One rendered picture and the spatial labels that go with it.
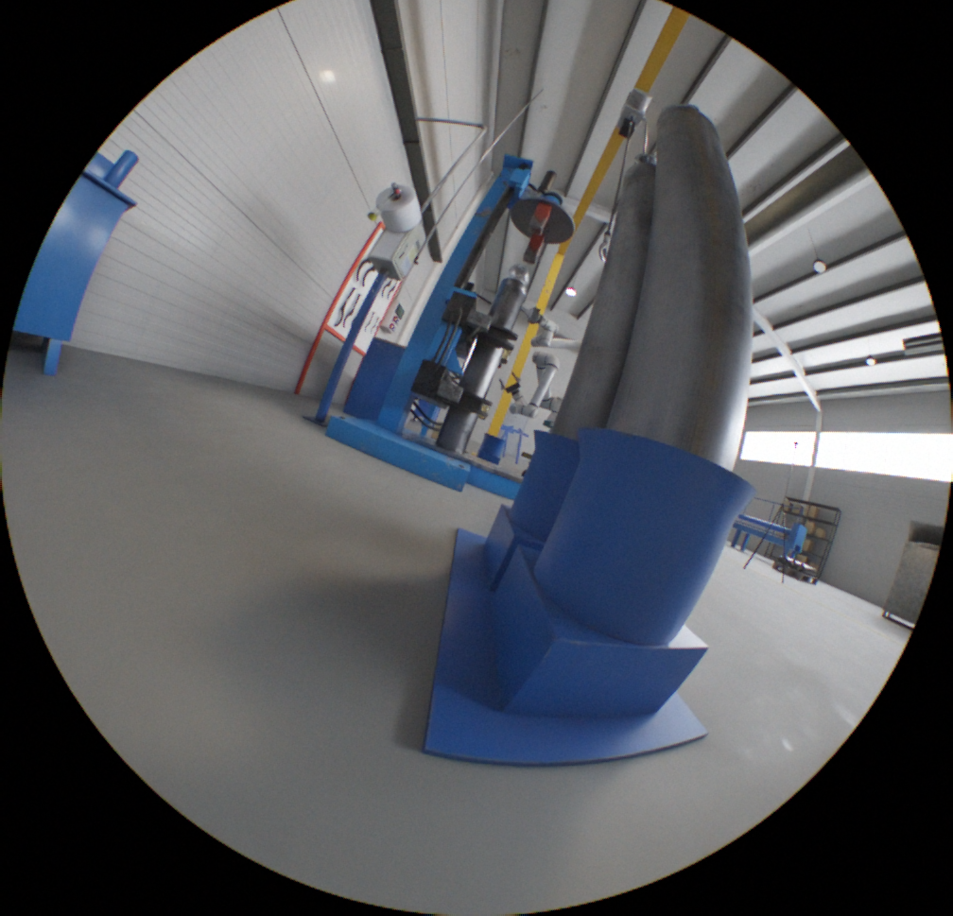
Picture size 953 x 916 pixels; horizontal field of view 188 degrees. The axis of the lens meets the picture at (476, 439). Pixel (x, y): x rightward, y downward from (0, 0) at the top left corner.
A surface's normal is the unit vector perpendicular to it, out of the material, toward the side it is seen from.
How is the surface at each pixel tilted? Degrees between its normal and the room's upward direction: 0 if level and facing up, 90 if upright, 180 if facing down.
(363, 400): 90
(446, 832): 0
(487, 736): 0
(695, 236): 90
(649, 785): 0
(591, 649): 90
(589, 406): 90
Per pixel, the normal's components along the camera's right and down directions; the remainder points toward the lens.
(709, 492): -0.32, 0.37
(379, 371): 0.01, 0.02
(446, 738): 0.37, -0.93
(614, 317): -0.62, -0.23
